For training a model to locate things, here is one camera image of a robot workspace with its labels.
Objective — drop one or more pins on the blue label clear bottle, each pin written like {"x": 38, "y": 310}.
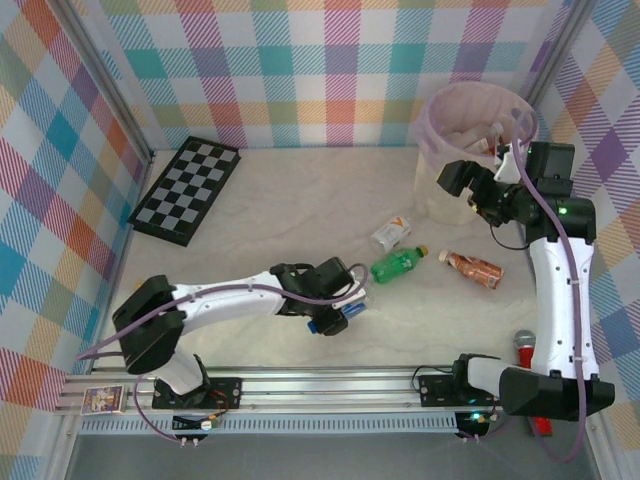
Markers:
{"x": 356, "y": 309}

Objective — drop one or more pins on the white orange label clear bottle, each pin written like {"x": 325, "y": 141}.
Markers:
{"x": 392, "y": 232}

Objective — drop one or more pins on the crushed clear plastic bottle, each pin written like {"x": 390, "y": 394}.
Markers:
{"x": 462, "y": 137}

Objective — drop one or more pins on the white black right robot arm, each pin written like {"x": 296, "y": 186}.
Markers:
{"x": 555, "y": 300}

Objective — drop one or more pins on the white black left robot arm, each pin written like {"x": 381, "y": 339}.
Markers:
{"x": 225, "y": 295}

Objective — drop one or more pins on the beige round bin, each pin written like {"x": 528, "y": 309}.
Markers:
{"x": 440, "y": 200}

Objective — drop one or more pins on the purple plastic bin liner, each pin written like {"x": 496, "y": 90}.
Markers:
{"x": 430, "y": 120}

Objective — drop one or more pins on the green plastic bottle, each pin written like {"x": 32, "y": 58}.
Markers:
{"x": 397, "y": 265}

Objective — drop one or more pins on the orange label plastic bottle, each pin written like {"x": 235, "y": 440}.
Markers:
{"x": 475, "y": 270}

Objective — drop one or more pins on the red toy microphone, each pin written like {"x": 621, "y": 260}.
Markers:
{"x": 525, "y": 357}

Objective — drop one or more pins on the black grey chessboard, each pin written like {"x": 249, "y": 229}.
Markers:
{"x": 185, "y": 192}

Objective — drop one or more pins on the black connector board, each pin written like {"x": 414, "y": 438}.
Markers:
{"x": 192, "y": 424}
{"x": 472, "y": 422}

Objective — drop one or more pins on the playing card deck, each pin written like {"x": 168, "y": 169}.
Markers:
{"x": 102, "y": 400}

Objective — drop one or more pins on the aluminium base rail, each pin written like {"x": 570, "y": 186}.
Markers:
{"x": 325, "y": 390}

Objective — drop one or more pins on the aluminium frame post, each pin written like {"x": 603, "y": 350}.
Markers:
{"x": 562, "y": 40}
{"x": 112, "y": 80}

